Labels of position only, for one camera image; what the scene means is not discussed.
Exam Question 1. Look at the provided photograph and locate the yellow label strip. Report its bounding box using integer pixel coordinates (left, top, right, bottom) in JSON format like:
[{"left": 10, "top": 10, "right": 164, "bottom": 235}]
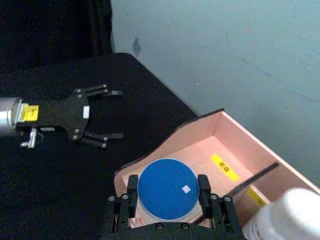
[
  {"left": 245, "top": 187, "right": 267, "bottom": 208},
  {"left": 210, "top": 153, "right": 240, "bottom": 182}
]

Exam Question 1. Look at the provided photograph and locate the black hanging curtain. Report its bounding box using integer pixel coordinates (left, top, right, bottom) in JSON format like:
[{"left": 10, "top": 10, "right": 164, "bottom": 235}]
[{"left": 0, "top": 0, "right": 115, "bottom": 73}]

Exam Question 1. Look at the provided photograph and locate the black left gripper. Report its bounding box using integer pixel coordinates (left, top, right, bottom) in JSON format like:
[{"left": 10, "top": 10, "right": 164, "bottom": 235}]
[{"left": 16, "top": 84, "right": 125, "bottom": 152}]

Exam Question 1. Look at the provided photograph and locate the shallow brown cardboard tray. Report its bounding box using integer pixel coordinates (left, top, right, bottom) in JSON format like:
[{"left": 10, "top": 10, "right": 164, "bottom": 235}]
[{"left": 113, "top": 108, "right": 320, "bottom": 230}]

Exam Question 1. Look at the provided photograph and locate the white plastic cylinder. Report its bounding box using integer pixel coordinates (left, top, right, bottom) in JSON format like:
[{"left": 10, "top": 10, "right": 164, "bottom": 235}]
[{"left": 242, "top": 187, "right": 320, "bottom": 240}]

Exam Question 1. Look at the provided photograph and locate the black table cloth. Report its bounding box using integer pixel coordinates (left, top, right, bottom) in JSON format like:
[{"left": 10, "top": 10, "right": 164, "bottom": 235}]
[{"left": 0, "top": 52, "right": 201, "bottom": 240}]

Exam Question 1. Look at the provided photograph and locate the white tape roll blue face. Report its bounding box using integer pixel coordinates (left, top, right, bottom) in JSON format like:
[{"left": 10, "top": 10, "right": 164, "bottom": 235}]
[{"left": 136, "top": 157, "right": 200, "bottom": 224}]

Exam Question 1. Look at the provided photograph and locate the thin black strip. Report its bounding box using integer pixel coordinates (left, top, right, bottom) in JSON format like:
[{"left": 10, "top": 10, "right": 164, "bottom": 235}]
[{"left": 194, "top": 161, "right": 280, "bottom": 225}]

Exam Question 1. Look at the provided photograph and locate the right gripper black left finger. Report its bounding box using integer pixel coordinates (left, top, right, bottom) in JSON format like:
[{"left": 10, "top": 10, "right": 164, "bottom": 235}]
[{"left": 104, "top": 174, "right": 139, "bottom": 233}]

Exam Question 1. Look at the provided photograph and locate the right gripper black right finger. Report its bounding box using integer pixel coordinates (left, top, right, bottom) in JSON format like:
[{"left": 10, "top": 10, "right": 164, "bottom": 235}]
[{"left": 197, "top": 174, "right": 242, "bottom": 233}]

